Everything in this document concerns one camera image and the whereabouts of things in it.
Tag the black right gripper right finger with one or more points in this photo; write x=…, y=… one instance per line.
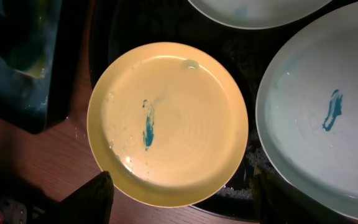
x=276, y=201

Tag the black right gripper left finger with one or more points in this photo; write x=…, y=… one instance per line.
x=90, y=204

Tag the pale green plate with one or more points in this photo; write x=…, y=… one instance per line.
x=307, y=110

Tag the yellow plate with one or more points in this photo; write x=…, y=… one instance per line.
x=169, y=123

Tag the green yellow sponge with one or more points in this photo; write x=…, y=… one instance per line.
x=27, y=17

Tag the black rectangular water tray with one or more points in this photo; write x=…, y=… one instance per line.
x=37, y=104

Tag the round black tray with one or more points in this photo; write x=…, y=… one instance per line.
x=118, y=26

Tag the white plate with blue stain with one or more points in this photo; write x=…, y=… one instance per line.
x=257, y=14

